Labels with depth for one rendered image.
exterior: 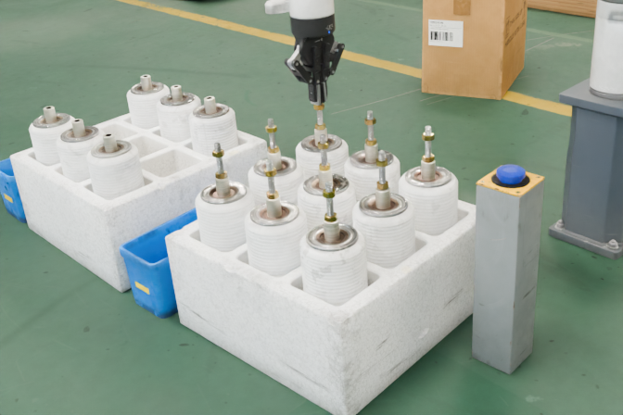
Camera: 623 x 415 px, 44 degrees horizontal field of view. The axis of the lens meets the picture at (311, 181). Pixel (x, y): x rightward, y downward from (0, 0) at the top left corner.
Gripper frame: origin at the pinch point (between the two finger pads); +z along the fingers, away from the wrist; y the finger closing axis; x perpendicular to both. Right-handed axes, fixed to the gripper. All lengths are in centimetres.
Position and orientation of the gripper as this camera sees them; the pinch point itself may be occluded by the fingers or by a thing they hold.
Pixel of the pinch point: (317, 92)
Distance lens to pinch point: 138.3
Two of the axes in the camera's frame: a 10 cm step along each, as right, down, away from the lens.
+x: -7.1, -2.7, 6.5
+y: 7.0, -3.6, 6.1
